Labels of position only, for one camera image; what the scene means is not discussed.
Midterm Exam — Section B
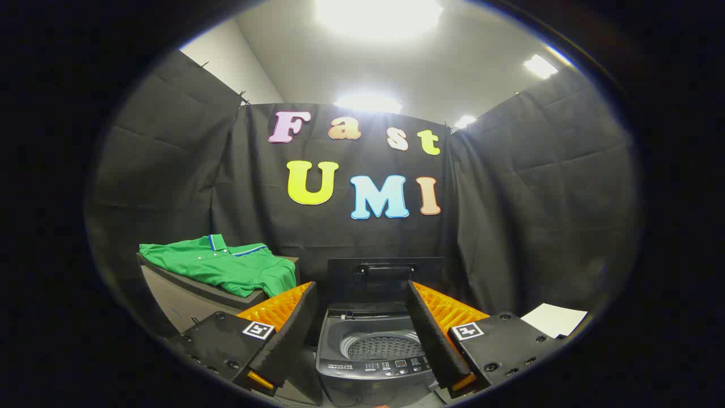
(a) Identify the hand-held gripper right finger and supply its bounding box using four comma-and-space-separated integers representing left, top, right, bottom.
406, 280, 567, 400

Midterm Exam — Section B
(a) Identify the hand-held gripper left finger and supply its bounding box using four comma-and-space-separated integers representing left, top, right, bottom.
170, 282, 318, 397

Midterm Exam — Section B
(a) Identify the dark grey washing machine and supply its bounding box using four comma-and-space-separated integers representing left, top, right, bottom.
316, 303, 448, 407

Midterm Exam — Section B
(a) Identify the green polo shirt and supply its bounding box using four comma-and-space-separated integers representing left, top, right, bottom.
139, 234, 297, 298

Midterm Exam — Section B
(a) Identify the grey box stand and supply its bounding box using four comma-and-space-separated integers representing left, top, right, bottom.
136, 252, 301, 336

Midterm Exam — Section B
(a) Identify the white flat sheet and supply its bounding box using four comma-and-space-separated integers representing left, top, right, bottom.
520, 303, 588, 339

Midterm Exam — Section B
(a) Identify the black backdrop cloth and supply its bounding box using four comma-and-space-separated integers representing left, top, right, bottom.
85, 50, 643, 341

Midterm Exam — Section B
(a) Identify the large round ceiling light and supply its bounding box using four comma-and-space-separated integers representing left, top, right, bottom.
314, 0, 445, 41

